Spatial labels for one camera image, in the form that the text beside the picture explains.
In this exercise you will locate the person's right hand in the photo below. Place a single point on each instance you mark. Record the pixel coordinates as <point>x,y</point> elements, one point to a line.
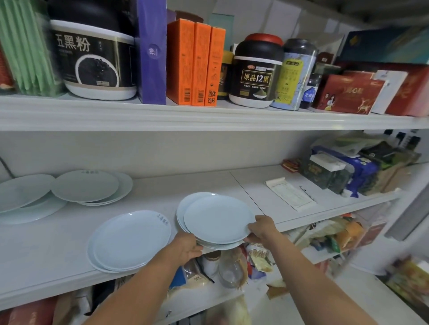
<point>263,229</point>

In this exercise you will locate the person's left hand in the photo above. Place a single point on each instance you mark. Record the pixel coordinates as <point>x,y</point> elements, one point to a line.
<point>186,249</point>

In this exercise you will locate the person's left forearm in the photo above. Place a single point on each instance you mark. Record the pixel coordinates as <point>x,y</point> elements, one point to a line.
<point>134,294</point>

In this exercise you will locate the person's right forearm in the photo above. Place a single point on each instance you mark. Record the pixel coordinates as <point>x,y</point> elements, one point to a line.
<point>311,284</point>

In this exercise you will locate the white jar brown lid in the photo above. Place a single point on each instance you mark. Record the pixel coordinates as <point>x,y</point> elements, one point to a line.
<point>211,262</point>

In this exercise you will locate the blue packet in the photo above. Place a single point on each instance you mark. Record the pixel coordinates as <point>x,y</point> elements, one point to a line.
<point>177,278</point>

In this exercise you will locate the white paper notepad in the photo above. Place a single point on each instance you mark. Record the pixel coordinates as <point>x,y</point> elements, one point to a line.
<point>290,194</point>

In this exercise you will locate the clear glass jar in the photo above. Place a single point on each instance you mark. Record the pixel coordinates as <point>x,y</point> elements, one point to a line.
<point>231,271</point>

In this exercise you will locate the black pen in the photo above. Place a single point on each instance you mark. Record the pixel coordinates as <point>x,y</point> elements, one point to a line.
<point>307,194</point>

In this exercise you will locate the small red brown box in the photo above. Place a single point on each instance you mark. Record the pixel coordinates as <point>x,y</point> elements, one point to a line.
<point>291,165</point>

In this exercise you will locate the clear box white lid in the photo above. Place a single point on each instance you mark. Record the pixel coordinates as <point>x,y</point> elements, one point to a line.
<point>318,179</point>

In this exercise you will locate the orange packet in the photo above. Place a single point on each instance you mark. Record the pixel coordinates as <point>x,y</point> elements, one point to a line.
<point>350,234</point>

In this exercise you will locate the flat white box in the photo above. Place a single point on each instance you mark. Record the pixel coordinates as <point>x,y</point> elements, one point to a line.
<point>326,161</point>

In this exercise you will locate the blue clear bag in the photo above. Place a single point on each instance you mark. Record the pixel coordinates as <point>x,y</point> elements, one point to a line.
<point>365,170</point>

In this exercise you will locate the brown paper bag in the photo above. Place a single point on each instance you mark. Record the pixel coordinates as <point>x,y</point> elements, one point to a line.
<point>388,177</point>

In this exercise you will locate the black pouch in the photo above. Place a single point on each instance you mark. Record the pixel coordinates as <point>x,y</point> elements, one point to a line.
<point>378,152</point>

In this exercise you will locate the dark bottle blue label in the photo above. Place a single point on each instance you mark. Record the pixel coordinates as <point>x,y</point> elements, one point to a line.
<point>310,95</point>

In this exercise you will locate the black tub green powder label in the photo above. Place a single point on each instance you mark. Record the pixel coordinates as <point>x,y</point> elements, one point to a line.
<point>256,80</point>

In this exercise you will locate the pale blue canister yellow label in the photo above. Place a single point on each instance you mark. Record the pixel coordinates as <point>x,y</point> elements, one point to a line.
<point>293,80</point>

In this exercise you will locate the colourful printed box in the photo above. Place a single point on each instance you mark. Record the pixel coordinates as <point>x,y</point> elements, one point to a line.
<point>409,278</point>

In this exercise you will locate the black tin yellow lid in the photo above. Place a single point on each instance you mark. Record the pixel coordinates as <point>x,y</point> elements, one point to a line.
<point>225,77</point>

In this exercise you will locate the red box with figure print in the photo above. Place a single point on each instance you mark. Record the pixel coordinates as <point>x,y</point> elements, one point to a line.
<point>348,95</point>

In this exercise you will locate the red packet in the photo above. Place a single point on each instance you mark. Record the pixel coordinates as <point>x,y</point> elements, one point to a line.
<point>30,314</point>

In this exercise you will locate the orange carton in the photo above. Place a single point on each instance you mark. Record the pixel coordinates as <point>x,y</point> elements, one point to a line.
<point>179,67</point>
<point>201,67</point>
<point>214,67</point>

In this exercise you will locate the dark green carton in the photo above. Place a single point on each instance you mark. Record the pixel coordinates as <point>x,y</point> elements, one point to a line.
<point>326,68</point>

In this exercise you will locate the dark maroon box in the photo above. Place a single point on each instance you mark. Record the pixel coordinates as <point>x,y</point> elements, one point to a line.
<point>325,57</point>

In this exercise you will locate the tall purple box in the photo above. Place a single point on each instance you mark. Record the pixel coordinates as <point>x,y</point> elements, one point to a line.
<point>150,67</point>

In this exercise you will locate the red lidded jar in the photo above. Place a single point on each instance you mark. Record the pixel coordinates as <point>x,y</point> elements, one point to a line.
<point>264,37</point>

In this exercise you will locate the black tub bean picture label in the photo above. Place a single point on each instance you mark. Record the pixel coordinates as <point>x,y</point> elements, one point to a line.
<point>94,67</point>

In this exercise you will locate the large red gift box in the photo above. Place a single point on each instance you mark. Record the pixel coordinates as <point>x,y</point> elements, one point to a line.
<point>414,90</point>

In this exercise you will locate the clear plastic sachet box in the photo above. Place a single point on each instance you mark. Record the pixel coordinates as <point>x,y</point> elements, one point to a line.
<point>60,83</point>

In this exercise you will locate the pale teal box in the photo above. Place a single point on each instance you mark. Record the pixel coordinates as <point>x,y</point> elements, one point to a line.
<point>223,21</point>

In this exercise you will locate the dark teal flat box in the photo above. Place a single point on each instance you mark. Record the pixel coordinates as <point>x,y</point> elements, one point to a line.
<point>385,45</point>

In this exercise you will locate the dark purple box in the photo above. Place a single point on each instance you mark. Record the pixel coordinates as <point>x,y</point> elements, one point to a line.
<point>171,16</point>

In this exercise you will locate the tall black box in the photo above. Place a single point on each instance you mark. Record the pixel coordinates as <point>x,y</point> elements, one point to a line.
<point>129,16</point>

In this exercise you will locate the row of green sachets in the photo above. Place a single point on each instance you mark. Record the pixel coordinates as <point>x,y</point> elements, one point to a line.
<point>26,47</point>

